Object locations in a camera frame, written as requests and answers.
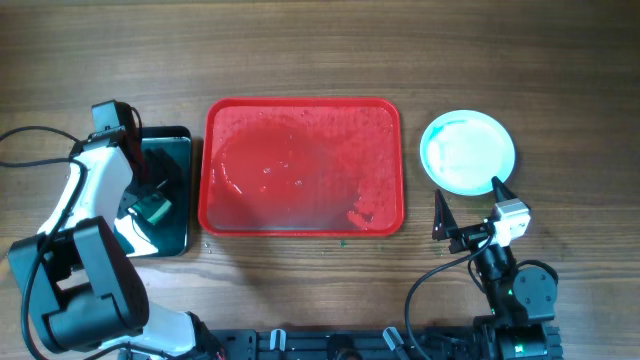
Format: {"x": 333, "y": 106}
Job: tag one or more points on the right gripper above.
{"x": 442, "y": 223}

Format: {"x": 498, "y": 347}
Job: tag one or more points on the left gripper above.
{"x": 165, "y": 175}

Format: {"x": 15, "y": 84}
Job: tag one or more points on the green scrub sponge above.
{"x": 153, "y": 208}

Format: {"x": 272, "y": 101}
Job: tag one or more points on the mint plate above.
{"x": 462, "y": 150}

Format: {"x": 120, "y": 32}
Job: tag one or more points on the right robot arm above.
{"x": 521, "y": 295}

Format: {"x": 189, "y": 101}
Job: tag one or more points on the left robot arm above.
{"x": 79, "y": 289}

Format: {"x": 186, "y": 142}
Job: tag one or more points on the black water tray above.
{"x": 175, "y": 235}

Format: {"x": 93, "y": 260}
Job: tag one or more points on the red plastic tray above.
{"x": 302, "y": 167}

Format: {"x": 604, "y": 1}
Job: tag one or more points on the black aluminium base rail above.
{"x": 375, "y": 345}

